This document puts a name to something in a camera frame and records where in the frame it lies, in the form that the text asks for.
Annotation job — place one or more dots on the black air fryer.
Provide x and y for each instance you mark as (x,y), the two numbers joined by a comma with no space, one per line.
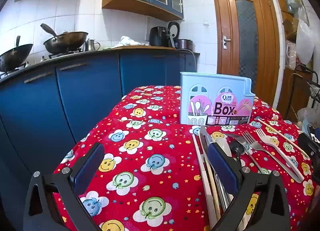
(157,37)

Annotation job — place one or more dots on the wooden door with glass pane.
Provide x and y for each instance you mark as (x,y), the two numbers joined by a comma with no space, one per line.
(225,15)

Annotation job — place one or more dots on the steel kettle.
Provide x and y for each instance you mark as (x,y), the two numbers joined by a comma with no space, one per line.
(90,45)

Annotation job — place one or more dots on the gas stove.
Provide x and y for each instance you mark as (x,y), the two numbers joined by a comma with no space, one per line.
(65,53)

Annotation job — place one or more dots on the black spoon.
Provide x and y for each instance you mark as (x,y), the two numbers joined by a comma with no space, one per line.
(237,148)

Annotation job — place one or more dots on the beige spoon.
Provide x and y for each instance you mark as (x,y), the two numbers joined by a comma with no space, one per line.
(222,143)

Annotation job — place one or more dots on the white cloth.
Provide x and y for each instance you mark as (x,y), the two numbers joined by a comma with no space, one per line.
(127,40)

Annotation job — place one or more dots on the white chopstick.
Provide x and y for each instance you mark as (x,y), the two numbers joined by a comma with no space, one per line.
(201,168)

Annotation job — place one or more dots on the dark wok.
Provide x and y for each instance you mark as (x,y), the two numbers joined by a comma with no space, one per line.
(13,57)

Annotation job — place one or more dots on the dark rice cooker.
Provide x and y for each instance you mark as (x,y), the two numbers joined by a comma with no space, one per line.
(185,43)

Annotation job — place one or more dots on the light blue utensil holder box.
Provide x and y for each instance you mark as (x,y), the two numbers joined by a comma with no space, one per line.
(200,88)

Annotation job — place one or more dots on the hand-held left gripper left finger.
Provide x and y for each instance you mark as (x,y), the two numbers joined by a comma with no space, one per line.
(90,168)

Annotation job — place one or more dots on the metal chopstick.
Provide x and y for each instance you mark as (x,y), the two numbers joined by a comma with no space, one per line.
(222,196)

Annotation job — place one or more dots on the large silver fork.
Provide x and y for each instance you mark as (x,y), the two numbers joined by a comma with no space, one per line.
(268,143)

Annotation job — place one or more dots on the white plastic bag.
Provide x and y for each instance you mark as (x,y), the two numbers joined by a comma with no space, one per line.
(303,43)

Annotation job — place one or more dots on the small silver fork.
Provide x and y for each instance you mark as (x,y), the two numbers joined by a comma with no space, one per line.
(251,145)

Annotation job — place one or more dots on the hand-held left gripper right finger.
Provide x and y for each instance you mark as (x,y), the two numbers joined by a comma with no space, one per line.
(222,168)

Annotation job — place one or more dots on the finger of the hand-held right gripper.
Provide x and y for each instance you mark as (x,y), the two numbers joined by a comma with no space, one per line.
(308,144)

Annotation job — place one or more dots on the red smiley flower tablecloth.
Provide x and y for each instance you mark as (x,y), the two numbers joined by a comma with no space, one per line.
(150,150)

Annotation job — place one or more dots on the blue kitchen base cabinets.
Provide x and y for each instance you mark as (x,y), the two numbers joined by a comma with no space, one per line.
(87,90)

